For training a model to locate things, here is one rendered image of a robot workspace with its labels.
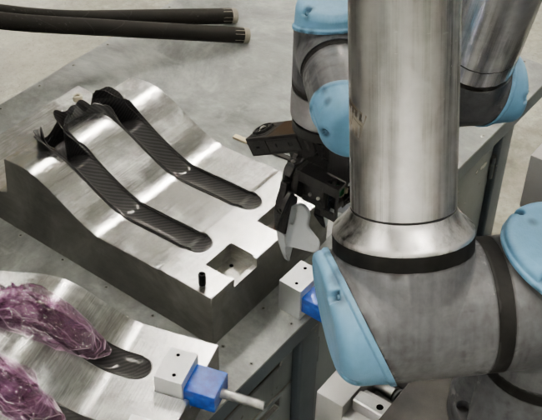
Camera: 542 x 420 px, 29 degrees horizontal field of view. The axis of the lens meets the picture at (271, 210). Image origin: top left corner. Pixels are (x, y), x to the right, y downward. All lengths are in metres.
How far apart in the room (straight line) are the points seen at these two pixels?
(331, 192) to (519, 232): 0.39
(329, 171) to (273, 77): 0.65
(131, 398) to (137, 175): 0.37
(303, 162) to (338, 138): 0.21
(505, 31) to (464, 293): 0.26
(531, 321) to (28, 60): 2.73
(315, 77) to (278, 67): 0.82
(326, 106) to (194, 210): 0.47
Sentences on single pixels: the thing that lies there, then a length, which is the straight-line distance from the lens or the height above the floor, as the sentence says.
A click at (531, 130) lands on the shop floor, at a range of 3.18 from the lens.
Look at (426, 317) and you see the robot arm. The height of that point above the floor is 1.24.
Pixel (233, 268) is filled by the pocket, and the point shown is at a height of 0.86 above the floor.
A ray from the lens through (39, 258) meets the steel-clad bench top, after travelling 1.53.
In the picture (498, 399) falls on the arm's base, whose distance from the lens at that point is 0.96.
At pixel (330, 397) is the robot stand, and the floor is 0.99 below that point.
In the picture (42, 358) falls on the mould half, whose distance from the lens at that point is 1.28.
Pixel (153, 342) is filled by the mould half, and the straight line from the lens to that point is 1.32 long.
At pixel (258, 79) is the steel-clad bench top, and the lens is 1.85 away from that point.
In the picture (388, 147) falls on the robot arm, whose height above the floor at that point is 1.36.
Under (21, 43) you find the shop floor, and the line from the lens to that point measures 3.53.
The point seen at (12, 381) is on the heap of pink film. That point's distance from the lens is 1.24.
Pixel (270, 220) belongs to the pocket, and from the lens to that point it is 1.46.
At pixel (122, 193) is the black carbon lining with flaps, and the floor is 0.89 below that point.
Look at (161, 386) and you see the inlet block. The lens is 1.26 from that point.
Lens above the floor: 1.84
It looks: 41 degrees down
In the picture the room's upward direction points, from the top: 1 degrees clockwise
